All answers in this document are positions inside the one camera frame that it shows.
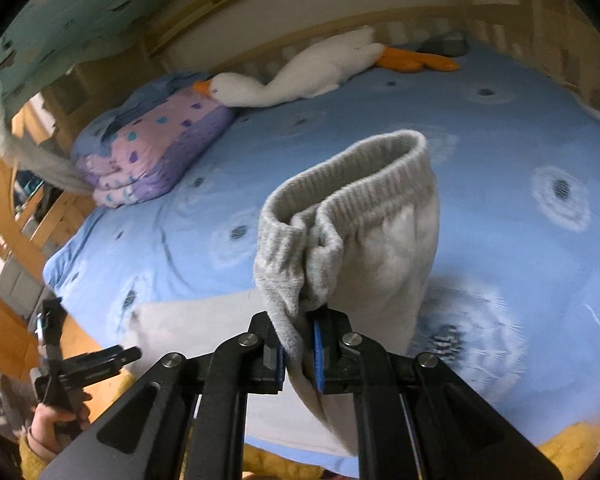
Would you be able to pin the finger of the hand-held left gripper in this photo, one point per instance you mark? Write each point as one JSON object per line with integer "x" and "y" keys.
{"x": 122, "y": 352}
{"x": 95, "y": 367}

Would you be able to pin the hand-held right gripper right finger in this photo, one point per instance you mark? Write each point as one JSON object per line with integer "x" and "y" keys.
{"x": 319, "y": 355}

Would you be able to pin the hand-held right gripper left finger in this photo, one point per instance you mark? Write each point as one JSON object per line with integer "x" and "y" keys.
{"x": 280, "y": 365}

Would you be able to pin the grey sweat pants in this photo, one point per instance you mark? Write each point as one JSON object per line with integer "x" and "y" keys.
{"x": 380, "y": 240}

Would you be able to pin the person's left hand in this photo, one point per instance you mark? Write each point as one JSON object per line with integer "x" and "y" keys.
{"x": 42, "y": 430}

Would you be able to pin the white hanging cloth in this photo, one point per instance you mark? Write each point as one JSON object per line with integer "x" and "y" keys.
{"x": 45, "y": 165}

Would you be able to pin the folded purple pink quilt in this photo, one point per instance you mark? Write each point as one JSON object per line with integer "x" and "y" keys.
{"x": 150, "y": 150}

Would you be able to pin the blue dandelion print bed sheet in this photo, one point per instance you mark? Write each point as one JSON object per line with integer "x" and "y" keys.
{"x": 480, "y": 135}

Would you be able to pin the yellow fuzzy garment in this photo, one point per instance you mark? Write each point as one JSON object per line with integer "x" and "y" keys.
{"x": 575, "y": 450}

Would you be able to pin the white goose plush toy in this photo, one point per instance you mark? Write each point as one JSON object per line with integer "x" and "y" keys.
{"x": 310, "y": 75}

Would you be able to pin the small grey cloth item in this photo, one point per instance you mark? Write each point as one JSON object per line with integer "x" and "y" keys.
{"x": 445, "y": 42}

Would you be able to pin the teal patterned cloth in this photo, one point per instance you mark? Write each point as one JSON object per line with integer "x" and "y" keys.
{"x": 80, "y": 5}

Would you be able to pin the wooden bed frame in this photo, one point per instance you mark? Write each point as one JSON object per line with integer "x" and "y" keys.
{"x": 30, "y": 240}

